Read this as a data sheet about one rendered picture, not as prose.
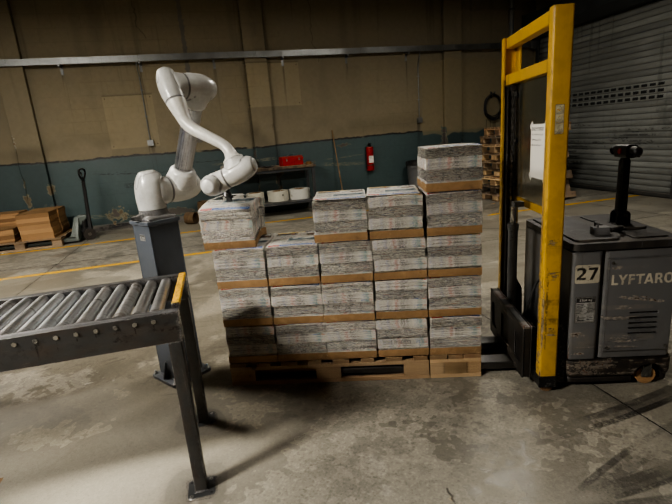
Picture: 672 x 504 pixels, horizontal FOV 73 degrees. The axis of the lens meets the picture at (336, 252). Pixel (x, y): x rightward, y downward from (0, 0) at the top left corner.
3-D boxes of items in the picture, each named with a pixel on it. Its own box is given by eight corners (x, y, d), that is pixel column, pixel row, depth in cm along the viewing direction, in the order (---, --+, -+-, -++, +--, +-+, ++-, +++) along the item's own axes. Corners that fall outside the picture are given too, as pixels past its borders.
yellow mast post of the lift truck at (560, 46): (532, 368, 243) (546, 10, 199) (549, 367, 243) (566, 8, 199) (539, 376, 235) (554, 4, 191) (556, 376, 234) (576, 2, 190)
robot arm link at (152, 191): (132, 210, 260) (125, 172, 254) (161, 205, 273) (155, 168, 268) (147, 211, 249) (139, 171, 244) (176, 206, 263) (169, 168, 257)
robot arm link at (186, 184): (157, 194, 273) (188, 189, 290) (172, 208, 267) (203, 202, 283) (173, 66, 233) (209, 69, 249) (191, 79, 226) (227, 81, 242)
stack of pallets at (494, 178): (532, 191, 902) (534, 123, 869) (570, 195, 815) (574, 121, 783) (475, 199, 863) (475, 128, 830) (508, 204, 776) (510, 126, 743)
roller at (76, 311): (88, 286, 206) (84, 295, 206) (54, 324, 162) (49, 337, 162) (99, 289, 207) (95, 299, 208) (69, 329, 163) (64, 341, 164)
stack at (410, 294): (247, 355, 304) (230, 235, 283) (422, 347, 296) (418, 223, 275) (231, 386, 267) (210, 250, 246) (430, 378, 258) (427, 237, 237)
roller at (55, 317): (74, 302, 206) (84, 296, 206) (37, 345, 162) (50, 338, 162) (67, 293, 204) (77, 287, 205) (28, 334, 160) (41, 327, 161)
